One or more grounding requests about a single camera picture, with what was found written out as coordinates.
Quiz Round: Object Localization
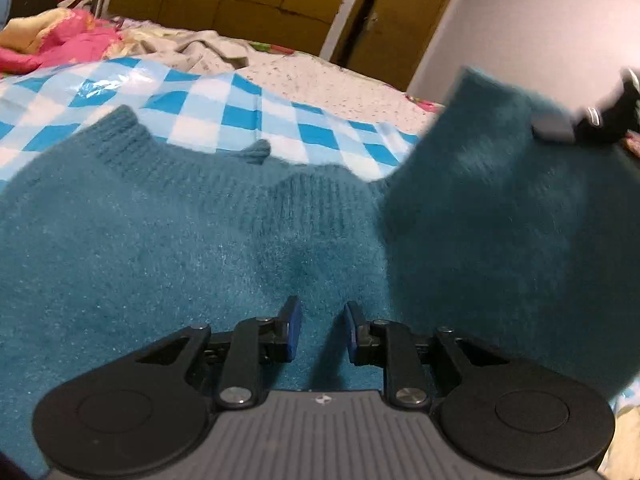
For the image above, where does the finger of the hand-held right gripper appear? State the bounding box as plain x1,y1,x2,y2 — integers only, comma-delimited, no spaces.
531,67,640,147

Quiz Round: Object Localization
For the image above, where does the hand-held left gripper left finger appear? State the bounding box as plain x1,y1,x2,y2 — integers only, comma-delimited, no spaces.
135,296,302,409

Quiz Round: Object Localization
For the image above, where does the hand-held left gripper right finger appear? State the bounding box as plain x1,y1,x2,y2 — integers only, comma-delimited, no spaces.
344,301,511,409

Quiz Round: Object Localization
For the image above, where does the teal fuzzy sweater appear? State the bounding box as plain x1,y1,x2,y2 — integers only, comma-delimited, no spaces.
0,65,640,476

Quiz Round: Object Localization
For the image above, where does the brown wooden door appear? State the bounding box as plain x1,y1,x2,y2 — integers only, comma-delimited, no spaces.
332,0,463,92

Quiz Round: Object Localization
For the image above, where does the blue checkered plastic sheet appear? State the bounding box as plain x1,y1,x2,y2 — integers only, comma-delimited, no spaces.
0,56,426,183

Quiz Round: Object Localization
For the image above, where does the floral bed sheet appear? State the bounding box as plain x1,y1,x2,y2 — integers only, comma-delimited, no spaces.
117,17,446,136

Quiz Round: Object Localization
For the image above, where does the beige cloth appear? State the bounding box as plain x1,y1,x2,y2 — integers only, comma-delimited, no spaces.
120,29,251,76

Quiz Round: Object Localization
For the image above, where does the yellow wooden wardrobe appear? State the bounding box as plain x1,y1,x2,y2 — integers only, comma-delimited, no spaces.
107,0,361,56

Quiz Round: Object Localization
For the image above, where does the pink floral quilt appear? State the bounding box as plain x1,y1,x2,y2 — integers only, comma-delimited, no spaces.
0,7,126,73

